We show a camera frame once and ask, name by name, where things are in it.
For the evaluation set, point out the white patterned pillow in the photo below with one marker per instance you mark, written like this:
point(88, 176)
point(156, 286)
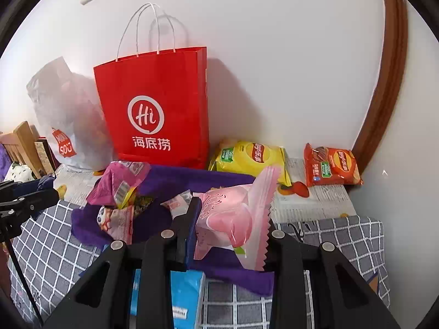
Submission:
point(19, 173)

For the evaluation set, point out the red paper bag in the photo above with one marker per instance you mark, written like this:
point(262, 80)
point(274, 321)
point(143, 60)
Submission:
point(154, 82)

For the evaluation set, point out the small white candy packet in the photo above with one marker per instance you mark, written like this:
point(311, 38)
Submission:
point(178, 202)

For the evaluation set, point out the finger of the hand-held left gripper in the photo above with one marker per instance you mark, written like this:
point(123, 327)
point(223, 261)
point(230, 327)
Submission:
point(34, 200)

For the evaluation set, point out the purple snack packet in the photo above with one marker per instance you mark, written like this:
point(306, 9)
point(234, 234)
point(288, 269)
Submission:
point(116, 178)

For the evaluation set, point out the purple cloth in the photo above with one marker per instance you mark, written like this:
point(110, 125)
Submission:
point(161, 185)

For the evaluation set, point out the blue tissue pack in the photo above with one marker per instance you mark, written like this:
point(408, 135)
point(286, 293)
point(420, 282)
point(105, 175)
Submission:
point(185, 294)

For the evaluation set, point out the dark patterned packet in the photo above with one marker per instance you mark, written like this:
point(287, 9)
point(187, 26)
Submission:
point(142, 204)

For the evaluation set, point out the yellow chips bag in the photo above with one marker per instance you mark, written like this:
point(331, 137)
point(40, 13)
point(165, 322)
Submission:
point(247, 159)

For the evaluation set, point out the red chips bag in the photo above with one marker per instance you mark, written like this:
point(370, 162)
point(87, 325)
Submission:
point(332, 168)

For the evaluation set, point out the panda print snack packet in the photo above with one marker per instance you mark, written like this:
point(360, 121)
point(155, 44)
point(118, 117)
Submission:
point(116, 222)

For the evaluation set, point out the brown wooden door frame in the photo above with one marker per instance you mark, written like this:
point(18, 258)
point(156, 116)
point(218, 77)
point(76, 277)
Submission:
point(387, 75)

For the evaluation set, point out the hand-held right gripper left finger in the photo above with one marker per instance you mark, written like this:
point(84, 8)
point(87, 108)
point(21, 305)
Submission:
point(192, 233)

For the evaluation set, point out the grey checked bedsheet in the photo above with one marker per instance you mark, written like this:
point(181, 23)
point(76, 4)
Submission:
point(51, 246)

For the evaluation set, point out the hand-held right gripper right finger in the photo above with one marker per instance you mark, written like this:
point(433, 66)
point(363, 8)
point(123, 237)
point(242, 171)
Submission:
point(277, 246)

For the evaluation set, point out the white plastic bag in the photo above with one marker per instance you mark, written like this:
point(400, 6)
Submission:
point(68, 109)

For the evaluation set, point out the pink snack packet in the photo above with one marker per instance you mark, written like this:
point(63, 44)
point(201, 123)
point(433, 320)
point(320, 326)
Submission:
point(226, 219)

